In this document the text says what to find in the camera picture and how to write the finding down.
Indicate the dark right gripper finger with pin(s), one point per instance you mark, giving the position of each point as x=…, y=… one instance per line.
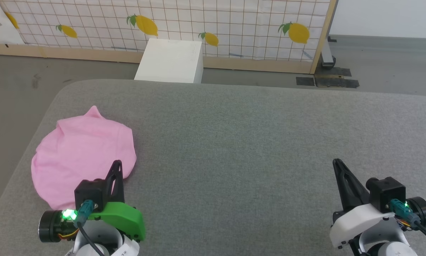
x=349, y=192

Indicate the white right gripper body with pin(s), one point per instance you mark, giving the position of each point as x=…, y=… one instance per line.
x=358, y=220

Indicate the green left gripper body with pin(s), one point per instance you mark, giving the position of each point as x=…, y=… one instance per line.
x=125, y=217

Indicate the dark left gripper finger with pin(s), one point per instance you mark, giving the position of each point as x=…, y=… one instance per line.
x=117, y=190

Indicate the pink cloth garment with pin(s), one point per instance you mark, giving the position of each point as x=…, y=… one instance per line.
x=81, y=153

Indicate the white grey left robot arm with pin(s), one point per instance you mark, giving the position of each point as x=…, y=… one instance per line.
x=51, y=225

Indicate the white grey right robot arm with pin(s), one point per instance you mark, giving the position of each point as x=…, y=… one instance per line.
x=420, y=211

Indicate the white paper label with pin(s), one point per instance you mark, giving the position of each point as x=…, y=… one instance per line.
x=127, y=249

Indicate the long black floor tape patch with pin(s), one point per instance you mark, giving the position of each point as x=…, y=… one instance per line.
x=337, y=83
x=337, y=72

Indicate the small black floor tape patch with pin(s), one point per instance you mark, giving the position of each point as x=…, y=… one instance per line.
x=305, y=81

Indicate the grey fabric sofa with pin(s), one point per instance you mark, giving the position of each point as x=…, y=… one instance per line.
x=234, y=142

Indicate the grey metal stand leg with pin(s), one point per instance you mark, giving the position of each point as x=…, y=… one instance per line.
x=327, y=53

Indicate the white box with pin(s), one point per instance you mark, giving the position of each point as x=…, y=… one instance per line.
x=173, y=60

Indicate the lemon-patterned grid panel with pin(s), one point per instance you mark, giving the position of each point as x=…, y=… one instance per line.
x=269, y=65

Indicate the lemon print grid cloth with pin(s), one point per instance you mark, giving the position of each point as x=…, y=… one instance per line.
x=234, y=21

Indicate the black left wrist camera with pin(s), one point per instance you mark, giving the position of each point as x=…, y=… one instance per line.
x=90, y=193

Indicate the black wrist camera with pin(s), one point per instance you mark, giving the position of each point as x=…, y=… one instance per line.
x=387, y=192
x=90, y=193

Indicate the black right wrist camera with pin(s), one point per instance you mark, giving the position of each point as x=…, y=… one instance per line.
x=387, y=192

